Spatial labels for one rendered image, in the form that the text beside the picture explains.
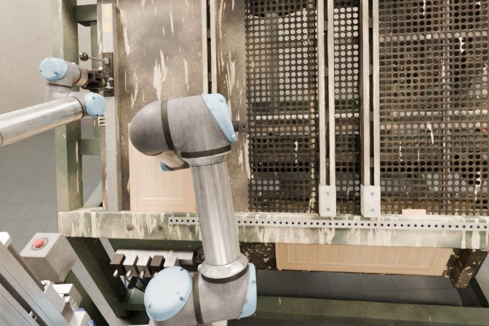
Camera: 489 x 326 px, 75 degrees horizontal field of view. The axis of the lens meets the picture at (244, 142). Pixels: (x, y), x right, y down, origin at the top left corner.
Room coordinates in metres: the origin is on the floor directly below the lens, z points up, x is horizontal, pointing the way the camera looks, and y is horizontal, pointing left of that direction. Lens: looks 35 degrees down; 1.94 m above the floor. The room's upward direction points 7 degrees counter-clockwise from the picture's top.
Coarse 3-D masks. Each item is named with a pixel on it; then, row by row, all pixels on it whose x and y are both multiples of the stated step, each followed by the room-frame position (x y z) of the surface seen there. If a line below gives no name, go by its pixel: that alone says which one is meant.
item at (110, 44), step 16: (112, 16) 1.55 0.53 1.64; (112, 32) 1.51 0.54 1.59; (112, 48) 1.47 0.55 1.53; (112, 112) 1.32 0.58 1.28; (112, 128) 1.28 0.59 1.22; (112, 144) 1.24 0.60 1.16; (112, 160) 1.20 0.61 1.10; (112, 176) 1.16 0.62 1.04; (112, 192) 1.12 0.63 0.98; (112, 208) 1.08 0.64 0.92
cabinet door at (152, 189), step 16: (144, 160) 1.19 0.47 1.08; (144, 176) 1.15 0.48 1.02; (160, 176) 1.14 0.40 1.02; (176, 176) 1.12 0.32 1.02; (144, 192) 1.11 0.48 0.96; (160, 192) 1.10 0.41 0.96; (176, 192) 1.08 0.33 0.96; (192, 192) 1.07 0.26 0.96; (144, 208) 1.07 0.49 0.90; (160, 208) 1.05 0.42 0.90; (176, 208) 1.04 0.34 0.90; (192, 208) 1.03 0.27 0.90
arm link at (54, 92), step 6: (48, 84) 1.01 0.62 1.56; (54, 84) 1.00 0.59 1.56; (60, 84) 1.01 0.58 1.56; (48, 90) 1.00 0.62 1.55; (54, 90) 0.99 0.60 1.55; (60, 90) 1.00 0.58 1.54; (66, 90) 1.00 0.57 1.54; (48, 96) 0.98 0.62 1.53; (54, 96) 0.98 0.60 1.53; (60, 96) 0.97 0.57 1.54
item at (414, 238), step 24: (72, 216) 1.08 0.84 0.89; (96, 216) 1.06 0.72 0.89; (120, 216) 1.04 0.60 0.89; (144, 216) 1.02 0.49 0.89; (168, 216) 1.01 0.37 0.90; (192, 216) 0.99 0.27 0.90; (240, 216) 0.95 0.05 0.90; (264, 216) 0.94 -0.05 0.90; (288, 216) 0.92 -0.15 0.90; (312, 216) 0.90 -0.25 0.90; (336, 216) 0.89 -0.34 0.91; (360, 216) 0.88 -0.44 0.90; (384, 216) 0.86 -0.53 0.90; (408, 216) 0.85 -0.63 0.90; (432, 216) 0.84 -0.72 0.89; (456, 216) 0.83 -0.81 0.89; (480, 216) 0.82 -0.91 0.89; (240, 240) 0.90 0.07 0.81; (264, 240) 0.88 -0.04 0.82; (288, 240) 0.86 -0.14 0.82; (312, 240) 0.85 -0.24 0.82; (336, 240) 0.83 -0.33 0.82; (360, 240) 0.82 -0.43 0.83; (384, 240) 0.80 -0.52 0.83; (408, 240) 0.79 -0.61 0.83; (432, 240) 0.77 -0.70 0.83; (456, 240) 0.76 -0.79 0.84; (480, 240) 0.75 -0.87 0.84
